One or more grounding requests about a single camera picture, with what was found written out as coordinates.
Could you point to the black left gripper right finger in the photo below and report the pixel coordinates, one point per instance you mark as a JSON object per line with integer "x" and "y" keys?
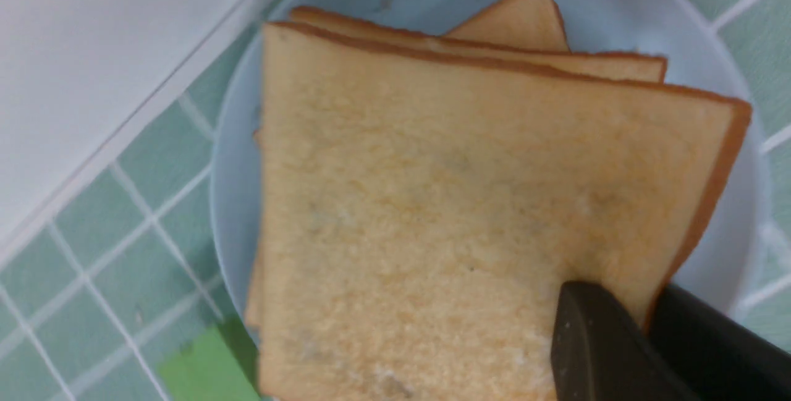
{"x": 717, "y": 358}

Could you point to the toast slice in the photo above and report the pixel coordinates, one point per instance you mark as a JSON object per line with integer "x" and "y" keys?
{"x": 522, "y": 24}
{"x": 422, "y": 210}
{"x": 610, "y": 65}

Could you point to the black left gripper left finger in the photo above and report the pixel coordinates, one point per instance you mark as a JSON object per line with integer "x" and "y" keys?
{"x": 599, "y": 353}

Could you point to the grey bread plate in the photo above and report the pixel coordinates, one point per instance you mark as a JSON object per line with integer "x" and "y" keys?
{"x": 725, "y": 267}

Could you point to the green cube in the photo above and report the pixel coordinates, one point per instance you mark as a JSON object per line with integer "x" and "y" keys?
{"x": 218, "y": 365}

